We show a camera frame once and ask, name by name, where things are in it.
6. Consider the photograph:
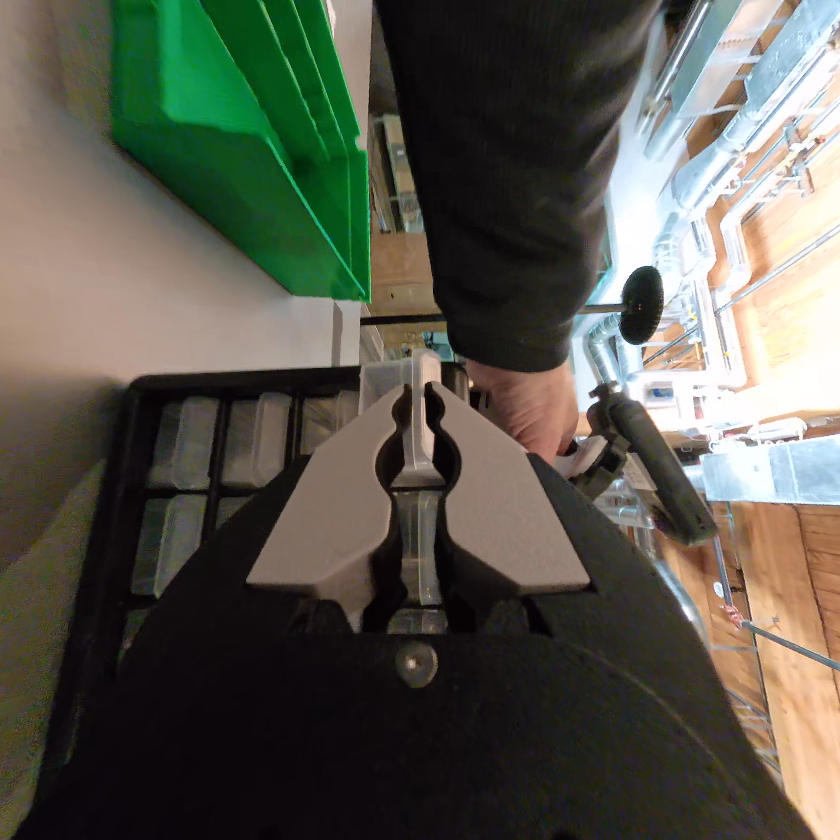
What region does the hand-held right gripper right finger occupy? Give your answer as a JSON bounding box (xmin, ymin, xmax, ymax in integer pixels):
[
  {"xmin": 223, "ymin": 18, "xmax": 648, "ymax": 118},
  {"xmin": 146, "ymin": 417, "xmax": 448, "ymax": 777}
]
[{"xmin": 425, "ymin": 381, "xmax": 592, "ymax": 624}]

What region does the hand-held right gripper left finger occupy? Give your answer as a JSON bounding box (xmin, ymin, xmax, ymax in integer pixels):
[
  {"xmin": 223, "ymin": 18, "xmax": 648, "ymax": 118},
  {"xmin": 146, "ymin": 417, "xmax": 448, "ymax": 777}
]
[{"xmin": 246, "ymin": 384, "xmax": 413, "ymax": 632}]

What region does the small clear plastic drawer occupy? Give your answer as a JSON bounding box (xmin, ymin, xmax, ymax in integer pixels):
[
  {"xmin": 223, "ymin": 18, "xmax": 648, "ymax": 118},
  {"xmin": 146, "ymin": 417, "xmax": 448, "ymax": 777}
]
[{"xmin": 360, "ymin": 350, "xmax": 454, "ymax": 632}]

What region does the group of translucent drawers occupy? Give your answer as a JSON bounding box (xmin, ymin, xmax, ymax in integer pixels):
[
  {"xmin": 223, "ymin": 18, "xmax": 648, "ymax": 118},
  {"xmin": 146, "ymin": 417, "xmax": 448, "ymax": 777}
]
[{"xmin": 128, "ymin": 390, "xmax": 361, "ymax": 657}]

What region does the black drawer cabinet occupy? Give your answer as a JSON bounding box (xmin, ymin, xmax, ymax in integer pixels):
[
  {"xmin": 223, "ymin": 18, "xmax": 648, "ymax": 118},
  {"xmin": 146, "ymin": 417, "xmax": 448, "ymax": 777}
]
[{"xmin": 46, "ymin": 360, "xmax": 473, "ymax": 788}]

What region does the green plastic bin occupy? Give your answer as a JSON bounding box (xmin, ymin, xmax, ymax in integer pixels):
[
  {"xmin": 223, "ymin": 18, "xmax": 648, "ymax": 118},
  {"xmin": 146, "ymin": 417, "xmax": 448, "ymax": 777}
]
[{"xmin": 110, "ymin": 0, "xmax": 373, "ymax": 304}]

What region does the person's left forearm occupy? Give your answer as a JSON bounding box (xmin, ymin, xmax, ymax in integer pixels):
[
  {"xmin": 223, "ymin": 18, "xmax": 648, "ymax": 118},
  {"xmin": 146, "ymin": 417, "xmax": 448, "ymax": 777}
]
[{"xmin": 374, "ymin": 0, "xmax": 660, "ymax": 374}]

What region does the person's left hand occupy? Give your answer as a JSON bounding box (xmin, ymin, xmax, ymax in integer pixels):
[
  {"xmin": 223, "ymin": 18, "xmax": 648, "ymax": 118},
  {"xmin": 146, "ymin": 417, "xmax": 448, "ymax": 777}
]
[{"xmin": 465, "ymin": 360, "xmax": 581, "ymax": 463}]

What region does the black fuzzy ball on rod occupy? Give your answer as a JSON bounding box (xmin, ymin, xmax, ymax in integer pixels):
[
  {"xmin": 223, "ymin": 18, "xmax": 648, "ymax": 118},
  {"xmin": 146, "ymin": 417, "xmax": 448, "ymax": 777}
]
[{"xmin": 360, "ymin": 266, "xmax": 665, "ymax": 345}]

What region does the silver ventilation duct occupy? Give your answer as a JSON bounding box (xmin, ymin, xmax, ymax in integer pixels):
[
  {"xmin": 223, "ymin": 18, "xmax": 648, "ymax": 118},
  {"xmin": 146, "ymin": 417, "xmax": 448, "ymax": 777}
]
[{"xmin": 587, "ymin": 314, "xmax": 647, "ymax": 395}]

